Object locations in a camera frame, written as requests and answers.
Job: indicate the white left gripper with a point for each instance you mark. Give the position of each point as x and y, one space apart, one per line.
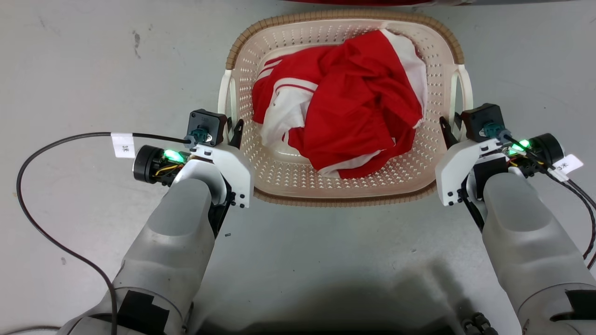
235 170

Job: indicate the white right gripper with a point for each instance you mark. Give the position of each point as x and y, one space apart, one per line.
454 172

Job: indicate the beige plastic laundry basket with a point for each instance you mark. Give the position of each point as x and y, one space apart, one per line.
298 179

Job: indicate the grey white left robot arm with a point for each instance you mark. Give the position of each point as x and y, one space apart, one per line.
172 242

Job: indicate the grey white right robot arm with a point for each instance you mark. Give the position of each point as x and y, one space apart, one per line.
526 242

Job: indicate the red and white garment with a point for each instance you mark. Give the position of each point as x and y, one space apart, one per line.
354 107

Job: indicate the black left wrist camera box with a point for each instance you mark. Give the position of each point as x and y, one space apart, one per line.
206 126

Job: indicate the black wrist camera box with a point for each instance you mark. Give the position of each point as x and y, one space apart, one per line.
482 122
206 126

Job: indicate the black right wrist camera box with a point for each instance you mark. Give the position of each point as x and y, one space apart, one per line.
482 122

